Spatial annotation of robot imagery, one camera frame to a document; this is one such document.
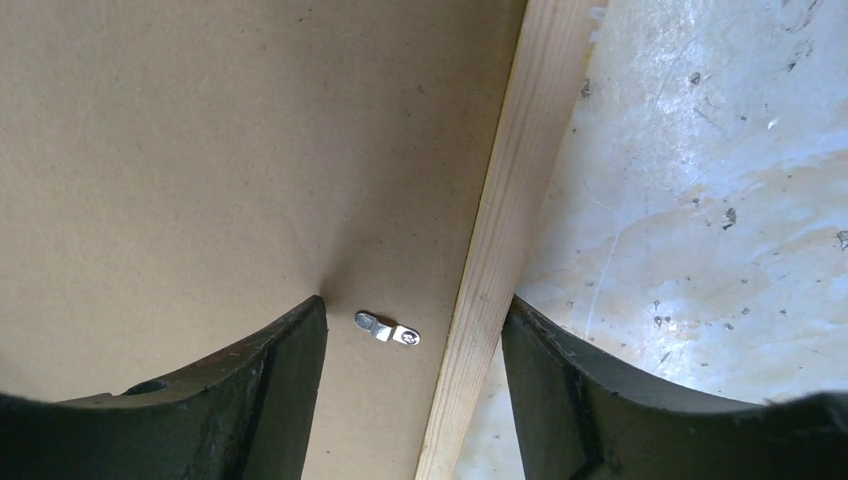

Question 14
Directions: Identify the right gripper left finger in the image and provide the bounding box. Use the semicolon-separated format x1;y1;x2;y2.
1;296;328;479

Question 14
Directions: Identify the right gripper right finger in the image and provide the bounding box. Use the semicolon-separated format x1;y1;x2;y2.
502;298;847;479

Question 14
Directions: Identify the brown cardboard backing board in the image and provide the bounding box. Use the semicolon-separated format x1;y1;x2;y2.
1;1;525;479

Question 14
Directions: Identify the yellow wooden picture frame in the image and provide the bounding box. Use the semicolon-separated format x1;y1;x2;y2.
415;0;608;479

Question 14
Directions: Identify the small metal turn clip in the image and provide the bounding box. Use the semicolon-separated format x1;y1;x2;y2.
354;311;421;346

